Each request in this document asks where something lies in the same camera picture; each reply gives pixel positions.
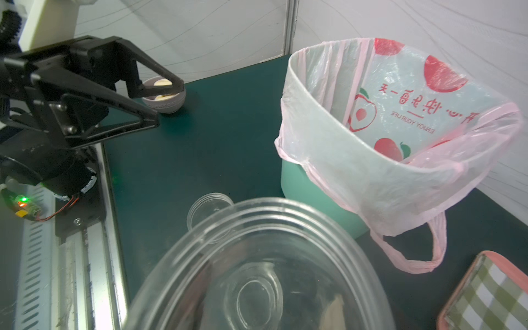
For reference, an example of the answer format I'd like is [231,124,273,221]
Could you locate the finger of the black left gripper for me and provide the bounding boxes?
[114,38,185,98]
[30,67,160,149]

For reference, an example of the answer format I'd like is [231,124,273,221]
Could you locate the green white checkered cloth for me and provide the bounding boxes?
[443,255,528,330]

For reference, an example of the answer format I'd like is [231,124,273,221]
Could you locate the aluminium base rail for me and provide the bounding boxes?
[51,144,129,329]

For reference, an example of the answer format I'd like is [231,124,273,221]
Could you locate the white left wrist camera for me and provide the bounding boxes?
[14,0,97,52]

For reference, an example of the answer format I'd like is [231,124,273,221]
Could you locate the white slotted cable duct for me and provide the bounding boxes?
[14,183,56,330]

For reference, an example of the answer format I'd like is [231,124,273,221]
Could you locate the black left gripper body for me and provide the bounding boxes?
[1,38,124,149]

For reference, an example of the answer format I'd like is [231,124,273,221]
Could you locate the cream round buns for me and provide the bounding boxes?
[153,78,176,102]

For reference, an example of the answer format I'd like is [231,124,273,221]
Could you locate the pink plastic tray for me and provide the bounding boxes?
[436,250,528,330]

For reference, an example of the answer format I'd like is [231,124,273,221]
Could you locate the grey bowl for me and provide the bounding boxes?
[142,76,186,114]

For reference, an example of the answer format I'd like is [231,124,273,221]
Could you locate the pink white plastic bin bag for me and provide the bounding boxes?
[275,38,523,274]

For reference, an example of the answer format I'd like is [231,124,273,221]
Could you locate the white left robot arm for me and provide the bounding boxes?
[1,7,184,195]

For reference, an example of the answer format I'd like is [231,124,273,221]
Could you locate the mint green trash bin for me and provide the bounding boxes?
[280,160,369,239]

